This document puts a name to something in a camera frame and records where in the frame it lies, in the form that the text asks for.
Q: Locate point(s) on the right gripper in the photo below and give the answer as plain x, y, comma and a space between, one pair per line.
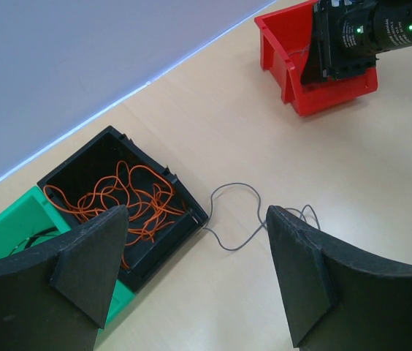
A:
340, 45

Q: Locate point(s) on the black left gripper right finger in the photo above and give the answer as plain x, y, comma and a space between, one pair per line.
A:
335, 295

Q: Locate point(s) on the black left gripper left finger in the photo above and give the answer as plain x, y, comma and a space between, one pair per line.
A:
56, 295

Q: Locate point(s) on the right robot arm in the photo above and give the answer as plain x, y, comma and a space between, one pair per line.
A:
392, 27

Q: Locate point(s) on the red plastic bin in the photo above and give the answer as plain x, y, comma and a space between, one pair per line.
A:
284, 45

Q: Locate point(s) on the green plastic bin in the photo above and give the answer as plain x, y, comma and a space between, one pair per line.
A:
12, 223

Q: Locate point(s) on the black plastic bin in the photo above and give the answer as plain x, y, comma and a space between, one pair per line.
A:
111, 170

